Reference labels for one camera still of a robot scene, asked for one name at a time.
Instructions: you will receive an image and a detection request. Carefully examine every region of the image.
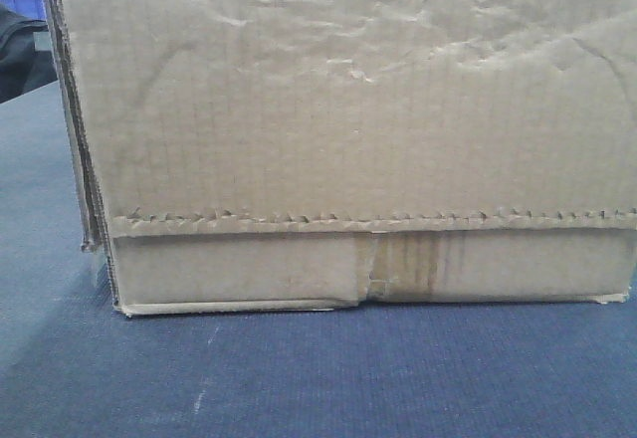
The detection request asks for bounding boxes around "black jacket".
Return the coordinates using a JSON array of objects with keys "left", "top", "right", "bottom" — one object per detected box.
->
[{"left": 1, "top": 5, "right": 58, "bottom": 103}]

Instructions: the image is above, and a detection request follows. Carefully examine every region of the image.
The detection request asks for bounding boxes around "blue plastic crate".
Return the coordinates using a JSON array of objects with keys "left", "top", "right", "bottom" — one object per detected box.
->
[{"left": 0, "top": 0, "right": 50, "bottom": 21}]

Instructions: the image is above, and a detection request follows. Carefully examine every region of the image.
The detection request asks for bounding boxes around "plain worn cardboard box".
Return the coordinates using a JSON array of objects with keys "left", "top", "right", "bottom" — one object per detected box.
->
[{"left": 45, "top": 0, "right": 636, "bottom": 316}]

